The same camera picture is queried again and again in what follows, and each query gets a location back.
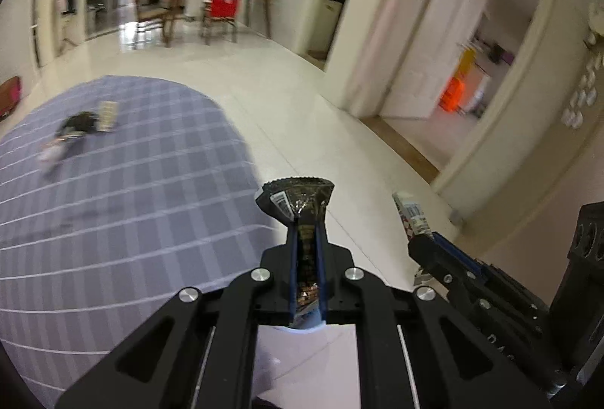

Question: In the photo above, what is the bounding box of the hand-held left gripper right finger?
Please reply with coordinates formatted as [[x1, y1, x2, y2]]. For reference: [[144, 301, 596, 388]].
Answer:
[[314, 222, 553, 409]]

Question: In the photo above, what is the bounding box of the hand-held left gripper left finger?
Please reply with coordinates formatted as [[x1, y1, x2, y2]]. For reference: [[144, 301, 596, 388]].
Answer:
[[55, 222, 307, 409]]

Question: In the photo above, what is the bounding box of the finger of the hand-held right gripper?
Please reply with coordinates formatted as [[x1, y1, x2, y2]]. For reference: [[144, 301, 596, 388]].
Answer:
[[431, 233, 492, 280], [408, 236, 473, 292]]

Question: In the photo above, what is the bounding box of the white and blue carton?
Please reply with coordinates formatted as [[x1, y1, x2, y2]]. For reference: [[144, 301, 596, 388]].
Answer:
[[393, 191, 434, 287]]

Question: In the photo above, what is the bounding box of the dark foil wrapper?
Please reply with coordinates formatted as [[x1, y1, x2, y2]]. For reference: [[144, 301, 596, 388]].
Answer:
[[256, 177, 336, 329]]

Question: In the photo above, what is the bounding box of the blue checked tablecloth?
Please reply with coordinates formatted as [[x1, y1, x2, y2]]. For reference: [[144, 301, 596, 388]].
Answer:
[[0, 75, 284, 395]]

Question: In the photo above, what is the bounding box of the orange plastic stool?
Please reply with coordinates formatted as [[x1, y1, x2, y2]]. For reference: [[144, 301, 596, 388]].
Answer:
[[439, 77, 465, 112]]

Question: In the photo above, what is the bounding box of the yellow container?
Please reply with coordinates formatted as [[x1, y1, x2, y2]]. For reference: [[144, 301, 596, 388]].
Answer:
[[455, 49, 475, 82]]

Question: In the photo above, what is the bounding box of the white panel door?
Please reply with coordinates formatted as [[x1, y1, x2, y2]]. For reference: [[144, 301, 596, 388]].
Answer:
[[380, 0, 496, 119]]

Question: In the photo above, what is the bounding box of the white washing machine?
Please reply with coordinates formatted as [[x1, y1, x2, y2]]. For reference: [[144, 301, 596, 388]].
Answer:
[[323, 0, 343, 56]]

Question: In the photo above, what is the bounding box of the silver blister pack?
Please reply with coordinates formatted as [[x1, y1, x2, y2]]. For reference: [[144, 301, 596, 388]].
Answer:
[[96, 101, 119, 133]]

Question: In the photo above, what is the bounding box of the wooden chair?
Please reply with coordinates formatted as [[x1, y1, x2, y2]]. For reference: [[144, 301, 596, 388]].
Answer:
[[200, 0, 246, 44], [133, 0, 182, 47]]

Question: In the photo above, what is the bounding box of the black crumpled wrapper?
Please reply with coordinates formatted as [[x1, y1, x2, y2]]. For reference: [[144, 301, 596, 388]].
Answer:
[[57, 111, 100, 140]]

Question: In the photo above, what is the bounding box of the pale pink wrapper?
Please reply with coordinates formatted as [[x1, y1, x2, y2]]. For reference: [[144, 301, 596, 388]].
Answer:
[[40, 137, 71, 164]]

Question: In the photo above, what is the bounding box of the red garment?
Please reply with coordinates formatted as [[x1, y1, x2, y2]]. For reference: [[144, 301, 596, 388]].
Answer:
[[206, 0, 246, 20]]

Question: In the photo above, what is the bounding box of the wooden coat rack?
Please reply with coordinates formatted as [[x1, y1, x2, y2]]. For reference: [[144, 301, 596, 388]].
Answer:
[[54, 0, 81, 56]]

